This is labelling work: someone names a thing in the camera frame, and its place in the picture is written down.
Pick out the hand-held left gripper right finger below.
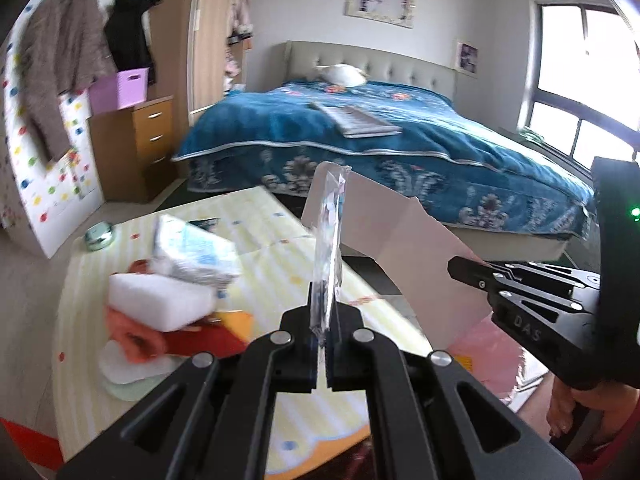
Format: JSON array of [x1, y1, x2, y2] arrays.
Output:
[[327, 302, 583, 480]]

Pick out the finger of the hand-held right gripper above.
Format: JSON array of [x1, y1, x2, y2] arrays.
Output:
[[446, 255, 602, 391], [502, 261, 601, 289]]

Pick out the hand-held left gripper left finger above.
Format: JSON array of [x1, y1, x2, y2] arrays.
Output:
[[55, 282, 322, 480]]

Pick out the bin with pink plastic bag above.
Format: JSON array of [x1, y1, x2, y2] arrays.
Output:
[[447, 317, 526, 403]]

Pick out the clear plastic wrapper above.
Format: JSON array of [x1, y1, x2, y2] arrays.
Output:
[[308, 161, 352, 348]]

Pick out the white cardboard sheet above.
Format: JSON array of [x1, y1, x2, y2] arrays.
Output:
[[300, 162, 493, 351]]

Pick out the person's right hand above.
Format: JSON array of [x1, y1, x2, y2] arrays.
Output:
[[546, 382, 640, 451]]

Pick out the yellow striped tablecloth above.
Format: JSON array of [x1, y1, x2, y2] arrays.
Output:
[[52, 185, 436, 480]]

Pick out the white foam block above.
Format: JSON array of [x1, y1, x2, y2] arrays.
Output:
[[109, 272, 218, 333]]

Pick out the white and blue plastic packet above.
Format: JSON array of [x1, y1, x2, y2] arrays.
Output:
[[151, 214, 242, 291]]

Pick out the orange cloth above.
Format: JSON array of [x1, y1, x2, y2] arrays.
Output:
[[104, 260, 168, 363]]

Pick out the pale green round pad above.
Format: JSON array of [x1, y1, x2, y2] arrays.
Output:
[[105, 374, 167, 402]]

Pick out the white round pad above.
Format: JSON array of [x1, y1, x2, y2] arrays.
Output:
[[98, 340, 173, 386]]

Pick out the large window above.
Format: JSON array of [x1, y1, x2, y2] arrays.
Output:
[[517, 0, 640, 171]]

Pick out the folded grey cloth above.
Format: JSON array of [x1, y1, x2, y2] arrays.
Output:
[[308, 101, 403, 137]]

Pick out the blue floral blanket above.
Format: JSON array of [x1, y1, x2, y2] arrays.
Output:
[[172, 80, 596, 238]]

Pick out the beige upholstered bed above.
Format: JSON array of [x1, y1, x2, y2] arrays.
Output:
[[172, 40, 596, 261]]

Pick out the wooden drawer cabinet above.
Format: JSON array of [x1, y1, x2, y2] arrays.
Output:
[[90, 95, 178, 205]]

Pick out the red garment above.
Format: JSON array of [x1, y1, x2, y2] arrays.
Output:
[[0, 416, 62, 472]]

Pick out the white pillow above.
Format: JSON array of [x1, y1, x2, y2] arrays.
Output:
[[314, 63, 371, 87]]

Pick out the white polka dot cabinet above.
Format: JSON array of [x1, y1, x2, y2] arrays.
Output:
[[0, 35, 106, 261]]

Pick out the purple storage box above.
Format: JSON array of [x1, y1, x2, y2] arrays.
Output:
[[89, 67, 151, 115]]

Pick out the wooden wardrobe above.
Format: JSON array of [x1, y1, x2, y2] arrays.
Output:
[[135, 0, 256, 126]]

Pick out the pink hanging clothes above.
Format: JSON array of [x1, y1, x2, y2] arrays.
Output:
[[225, 0, 253, 93]]

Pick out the black coat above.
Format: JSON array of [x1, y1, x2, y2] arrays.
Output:
[[104, 0, 156, 86]]

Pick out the brown coat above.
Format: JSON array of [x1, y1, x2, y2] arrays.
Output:
[[20, 0, 117, 163]]

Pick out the small wall picture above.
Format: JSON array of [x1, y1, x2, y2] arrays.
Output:
[[456, 40, 479, 77]]

